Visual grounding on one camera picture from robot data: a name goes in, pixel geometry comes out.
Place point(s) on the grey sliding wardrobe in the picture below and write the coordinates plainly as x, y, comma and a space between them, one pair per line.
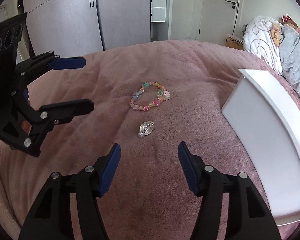
79, 27

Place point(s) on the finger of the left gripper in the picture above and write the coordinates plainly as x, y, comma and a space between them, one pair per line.
68, 63
59, 113

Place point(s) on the white plastic storage box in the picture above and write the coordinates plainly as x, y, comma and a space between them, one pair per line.
267, 122

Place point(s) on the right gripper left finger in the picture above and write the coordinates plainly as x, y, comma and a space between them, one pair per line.
90, 183

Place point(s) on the white patterned pillow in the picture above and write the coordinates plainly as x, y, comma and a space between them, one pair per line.
262, 39

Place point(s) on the silver shell earring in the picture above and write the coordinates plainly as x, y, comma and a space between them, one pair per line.
145, 129

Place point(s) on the white open shelf column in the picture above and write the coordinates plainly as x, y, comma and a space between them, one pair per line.
161, 19

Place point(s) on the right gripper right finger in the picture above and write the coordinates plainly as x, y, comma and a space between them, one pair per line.
207, 183

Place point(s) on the pink plush bedspread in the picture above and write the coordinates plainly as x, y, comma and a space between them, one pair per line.
147, 98

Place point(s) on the wooden bedside table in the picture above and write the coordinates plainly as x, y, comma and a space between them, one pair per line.
235, 42

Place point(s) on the black door handle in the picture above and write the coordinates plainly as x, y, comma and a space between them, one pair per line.
233, 3

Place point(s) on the plush toy with red bow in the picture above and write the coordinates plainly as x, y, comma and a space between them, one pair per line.
287, 21

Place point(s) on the white bedroom door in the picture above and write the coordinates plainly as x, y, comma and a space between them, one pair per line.
218, 20

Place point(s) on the black left gripper camera box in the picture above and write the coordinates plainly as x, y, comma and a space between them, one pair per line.
10, 35

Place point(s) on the grey rumpled duvet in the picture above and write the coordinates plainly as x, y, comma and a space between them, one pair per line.
289, 50

